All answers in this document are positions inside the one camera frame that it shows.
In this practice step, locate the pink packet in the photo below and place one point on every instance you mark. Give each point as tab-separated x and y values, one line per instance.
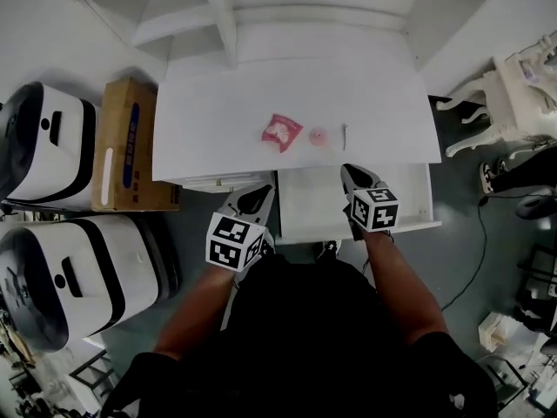
282	131

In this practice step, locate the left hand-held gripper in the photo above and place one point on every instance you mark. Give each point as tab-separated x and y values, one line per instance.
228	244

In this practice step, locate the beige wooden box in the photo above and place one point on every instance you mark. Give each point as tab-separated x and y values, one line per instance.
496	329

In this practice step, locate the brown cardboard box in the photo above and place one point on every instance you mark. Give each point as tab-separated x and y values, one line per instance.
126	146

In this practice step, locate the white desk with drawers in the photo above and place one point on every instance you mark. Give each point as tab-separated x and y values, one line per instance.
261	103

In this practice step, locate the small white drawer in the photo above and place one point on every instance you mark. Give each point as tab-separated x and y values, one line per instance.
226	180

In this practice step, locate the small pink round object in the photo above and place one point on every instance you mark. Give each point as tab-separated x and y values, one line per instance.
318	135

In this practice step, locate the person's right shoe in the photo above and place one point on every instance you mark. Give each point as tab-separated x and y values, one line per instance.
330	246

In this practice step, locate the large white drawer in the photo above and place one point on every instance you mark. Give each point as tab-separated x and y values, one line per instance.
313	203

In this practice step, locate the ornate cream vanity table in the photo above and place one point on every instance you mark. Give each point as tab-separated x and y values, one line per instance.
513	103

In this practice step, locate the small white black robot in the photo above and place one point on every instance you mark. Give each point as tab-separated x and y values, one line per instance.
61	155

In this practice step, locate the small metal pin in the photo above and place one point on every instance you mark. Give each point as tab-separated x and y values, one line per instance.
345	137

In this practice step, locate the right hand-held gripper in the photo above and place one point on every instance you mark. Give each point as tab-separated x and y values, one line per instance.
374	209

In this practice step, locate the person's black clothing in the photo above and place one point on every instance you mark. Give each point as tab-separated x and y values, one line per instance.
304	342

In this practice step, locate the person's right forearm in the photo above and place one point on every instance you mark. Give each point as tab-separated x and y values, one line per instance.
400	285

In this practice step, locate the black metal rack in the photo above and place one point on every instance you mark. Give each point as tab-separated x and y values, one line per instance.
539	285
509	386

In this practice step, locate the person's left shoe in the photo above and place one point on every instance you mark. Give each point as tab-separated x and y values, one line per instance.
269	242

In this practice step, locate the black metal frame table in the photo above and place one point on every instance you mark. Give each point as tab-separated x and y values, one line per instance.
93	372

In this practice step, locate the large white black robot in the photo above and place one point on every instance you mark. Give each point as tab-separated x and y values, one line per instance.
100	268

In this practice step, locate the person's shoe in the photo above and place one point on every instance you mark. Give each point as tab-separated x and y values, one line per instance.
269	242
330	246

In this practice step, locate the person's left forearm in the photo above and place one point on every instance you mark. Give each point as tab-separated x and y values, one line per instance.
196	312

